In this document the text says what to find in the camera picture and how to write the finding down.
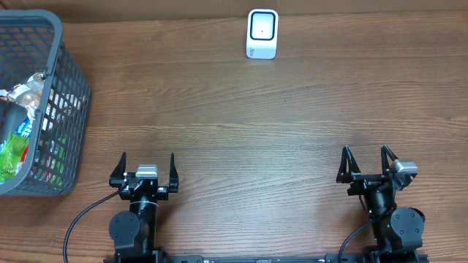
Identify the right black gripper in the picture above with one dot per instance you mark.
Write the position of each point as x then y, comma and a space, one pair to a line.
363, 182

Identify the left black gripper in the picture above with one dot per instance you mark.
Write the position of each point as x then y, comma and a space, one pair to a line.
162, 194

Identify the blue cookie packet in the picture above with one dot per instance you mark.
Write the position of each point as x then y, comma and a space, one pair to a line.
24, 129

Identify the green candy bag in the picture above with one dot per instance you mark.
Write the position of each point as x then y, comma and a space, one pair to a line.
12, 156

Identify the beige brown snack pouch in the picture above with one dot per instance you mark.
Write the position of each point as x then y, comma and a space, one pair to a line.
28, 95

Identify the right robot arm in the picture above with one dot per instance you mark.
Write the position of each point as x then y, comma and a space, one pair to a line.
397, 230

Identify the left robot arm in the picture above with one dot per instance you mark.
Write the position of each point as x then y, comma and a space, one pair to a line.
134, 230

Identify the white barcode scanner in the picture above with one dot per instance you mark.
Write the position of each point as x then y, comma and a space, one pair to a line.
262, 34

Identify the grey plastic mesh basket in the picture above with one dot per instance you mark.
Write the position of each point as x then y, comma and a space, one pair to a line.
32, 41

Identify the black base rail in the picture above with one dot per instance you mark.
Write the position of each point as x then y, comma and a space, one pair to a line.
328, 258

